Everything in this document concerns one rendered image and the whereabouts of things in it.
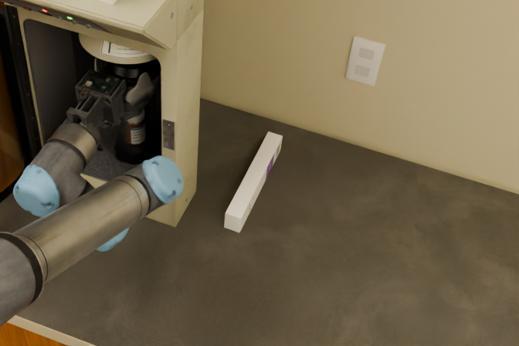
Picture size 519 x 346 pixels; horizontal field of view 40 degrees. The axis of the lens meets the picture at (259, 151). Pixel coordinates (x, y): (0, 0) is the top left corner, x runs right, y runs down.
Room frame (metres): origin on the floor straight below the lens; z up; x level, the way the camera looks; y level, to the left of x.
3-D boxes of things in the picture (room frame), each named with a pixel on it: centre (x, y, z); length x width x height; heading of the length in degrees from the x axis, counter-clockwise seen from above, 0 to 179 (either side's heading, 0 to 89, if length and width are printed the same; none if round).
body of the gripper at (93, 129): (0.91, 0.30, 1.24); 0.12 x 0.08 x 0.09; 166
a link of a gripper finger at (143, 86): (0.99, 0.23, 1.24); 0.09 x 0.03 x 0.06; 141
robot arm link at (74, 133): (0.83, 0.32, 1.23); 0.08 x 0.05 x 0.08; 76
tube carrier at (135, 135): (1.04, 0.26, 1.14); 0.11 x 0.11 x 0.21
